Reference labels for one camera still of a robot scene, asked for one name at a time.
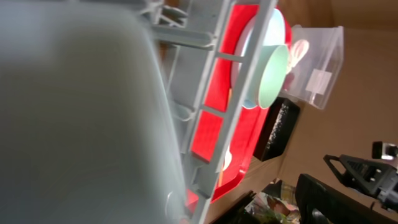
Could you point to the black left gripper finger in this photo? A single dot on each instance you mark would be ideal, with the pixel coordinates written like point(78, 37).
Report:
point(319, 203)

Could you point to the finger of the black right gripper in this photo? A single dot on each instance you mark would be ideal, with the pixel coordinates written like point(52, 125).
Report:
point(374, 179)

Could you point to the green bowl with rice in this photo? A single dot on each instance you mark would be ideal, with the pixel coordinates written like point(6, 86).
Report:
point(268, 77)

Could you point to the light blue plate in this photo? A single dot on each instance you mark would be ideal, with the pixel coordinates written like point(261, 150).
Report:
point(275, 33)

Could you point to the light blue bowl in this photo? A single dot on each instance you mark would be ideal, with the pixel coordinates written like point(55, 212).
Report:
point(87, 134)

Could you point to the white plastic fork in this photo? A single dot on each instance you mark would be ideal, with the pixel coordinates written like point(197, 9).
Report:
point(227, 159)

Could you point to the wooden chopstick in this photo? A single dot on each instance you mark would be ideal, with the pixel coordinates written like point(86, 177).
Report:
point(220, 178)

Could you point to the white napkin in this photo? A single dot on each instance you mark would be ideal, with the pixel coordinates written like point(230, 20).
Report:
point(297, 51)

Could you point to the grey plastic dishwasher rack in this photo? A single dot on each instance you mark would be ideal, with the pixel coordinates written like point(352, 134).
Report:
point(198, 32)

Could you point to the black tray bin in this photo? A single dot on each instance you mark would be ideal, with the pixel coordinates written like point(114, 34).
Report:
point(277, 129)

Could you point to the red plastic tray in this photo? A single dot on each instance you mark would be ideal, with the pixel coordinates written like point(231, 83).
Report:
point(250, 122)

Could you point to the clear plastic bin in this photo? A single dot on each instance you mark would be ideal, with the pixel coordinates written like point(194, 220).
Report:
point(313, 78)

